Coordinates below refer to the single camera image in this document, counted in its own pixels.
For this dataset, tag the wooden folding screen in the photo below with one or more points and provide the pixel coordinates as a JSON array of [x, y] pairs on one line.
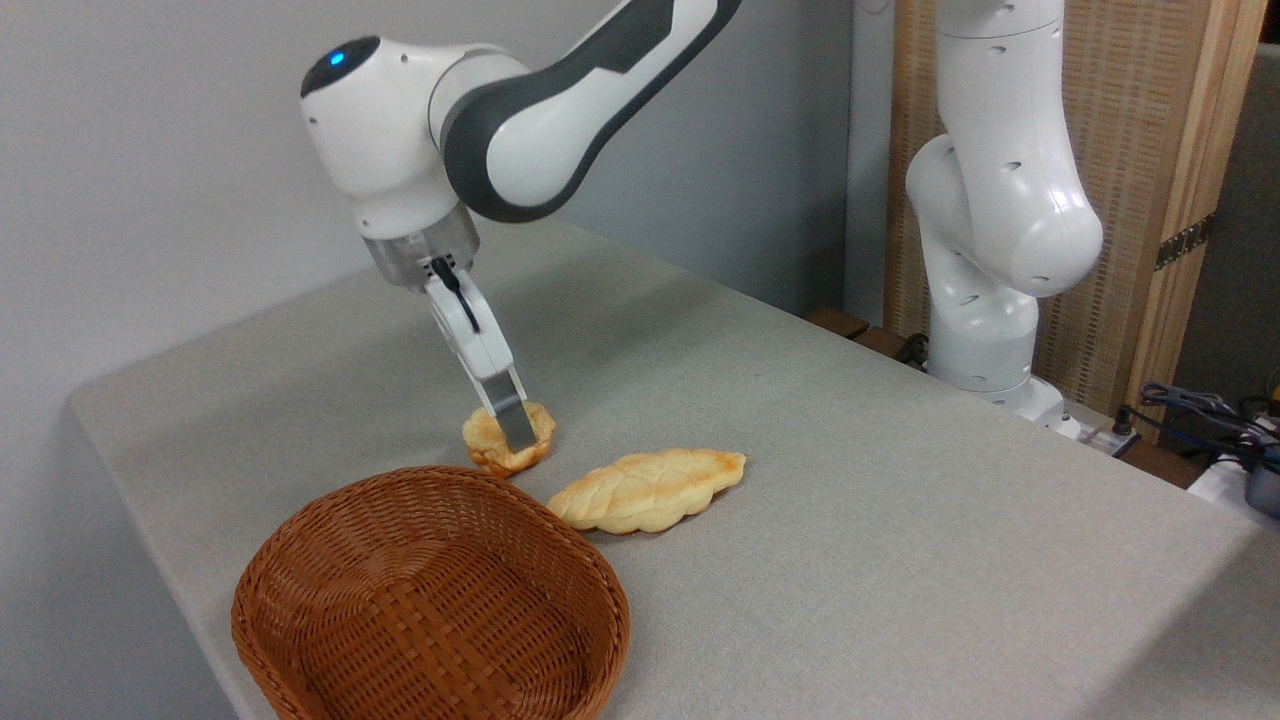
[[1135, 150]]

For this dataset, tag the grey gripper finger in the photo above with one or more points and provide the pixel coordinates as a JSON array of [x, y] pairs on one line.
[[512, 415]]

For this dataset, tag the brown wooden board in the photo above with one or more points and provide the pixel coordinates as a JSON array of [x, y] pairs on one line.
[[838, 323]]

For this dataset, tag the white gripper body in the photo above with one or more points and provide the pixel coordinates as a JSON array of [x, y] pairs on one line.
[[475, 330]]

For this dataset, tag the long braided bread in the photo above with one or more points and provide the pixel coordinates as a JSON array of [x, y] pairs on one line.
[[650, 490]]

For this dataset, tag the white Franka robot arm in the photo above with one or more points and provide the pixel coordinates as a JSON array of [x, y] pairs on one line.
[[380, 140]]

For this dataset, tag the brass screen hinge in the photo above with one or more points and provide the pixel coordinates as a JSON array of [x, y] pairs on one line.
[[1185, 242]]

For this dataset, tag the small round bread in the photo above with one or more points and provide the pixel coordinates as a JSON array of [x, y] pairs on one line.
[[485, 440]]

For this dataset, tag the brown wicker basket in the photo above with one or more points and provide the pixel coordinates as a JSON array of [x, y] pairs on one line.
[[420, 600]]

